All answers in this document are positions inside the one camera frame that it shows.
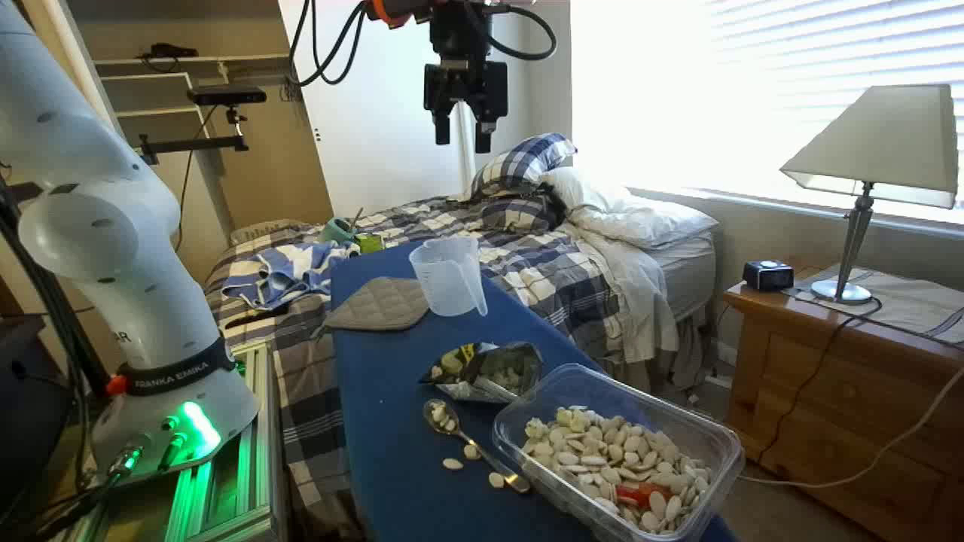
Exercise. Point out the white bed sheet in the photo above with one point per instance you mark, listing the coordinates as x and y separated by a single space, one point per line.
633 291

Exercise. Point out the grey quilted pot placemat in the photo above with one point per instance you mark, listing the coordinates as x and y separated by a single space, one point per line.
380 306

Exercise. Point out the clear plastic measuring jug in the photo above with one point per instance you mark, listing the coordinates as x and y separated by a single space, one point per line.
447 278

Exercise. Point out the clear container of seeds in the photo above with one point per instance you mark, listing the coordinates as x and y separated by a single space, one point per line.
612 456

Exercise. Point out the wooden shelf unit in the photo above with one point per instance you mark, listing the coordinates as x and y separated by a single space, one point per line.
252 170

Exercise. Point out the wooden nightstand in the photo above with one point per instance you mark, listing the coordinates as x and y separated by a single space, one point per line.
853 401

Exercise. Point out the grey mat on nightstand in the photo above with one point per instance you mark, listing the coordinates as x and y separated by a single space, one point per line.
904 302

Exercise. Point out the small black alarm clock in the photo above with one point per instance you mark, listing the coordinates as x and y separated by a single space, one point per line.
769 276

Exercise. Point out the red item among seeds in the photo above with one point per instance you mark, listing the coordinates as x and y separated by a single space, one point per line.
638 495

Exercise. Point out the blue white crumpled cloth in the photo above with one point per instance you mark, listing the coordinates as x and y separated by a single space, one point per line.
287 272

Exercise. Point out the black camera on stand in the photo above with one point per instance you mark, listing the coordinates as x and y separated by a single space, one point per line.
226 93

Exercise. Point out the loose pale seed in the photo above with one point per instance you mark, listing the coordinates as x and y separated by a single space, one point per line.
452 465
495 480
471 451

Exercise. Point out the white pillow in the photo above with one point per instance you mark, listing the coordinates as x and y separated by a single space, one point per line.
621 213

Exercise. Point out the white window blinds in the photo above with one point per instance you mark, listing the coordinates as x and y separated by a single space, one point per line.
764 92

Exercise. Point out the open foil snack bag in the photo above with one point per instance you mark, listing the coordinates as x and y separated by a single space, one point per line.
486 371

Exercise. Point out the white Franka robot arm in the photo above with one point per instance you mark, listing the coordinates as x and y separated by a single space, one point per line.
120 249

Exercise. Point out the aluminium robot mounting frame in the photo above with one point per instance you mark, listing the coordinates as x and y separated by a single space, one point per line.
231 491

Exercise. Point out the blue ironing board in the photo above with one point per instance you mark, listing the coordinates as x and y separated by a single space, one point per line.
402 439

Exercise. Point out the table lamp with beige shade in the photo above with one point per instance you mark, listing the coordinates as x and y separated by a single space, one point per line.
883 135

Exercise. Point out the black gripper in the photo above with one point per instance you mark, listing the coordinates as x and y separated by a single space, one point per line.
466 89

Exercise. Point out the bed with plaid cover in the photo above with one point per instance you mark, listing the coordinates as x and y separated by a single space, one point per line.
560 272

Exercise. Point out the blue plaid pillow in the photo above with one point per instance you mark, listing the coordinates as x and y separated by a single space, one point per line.
528 160

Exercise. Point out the green item on bed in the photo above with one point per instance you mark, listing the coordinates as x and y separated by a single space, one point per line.
350 231

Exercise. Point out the metal spoon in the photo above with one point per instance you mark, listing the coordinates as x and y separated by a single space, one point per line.
442 416

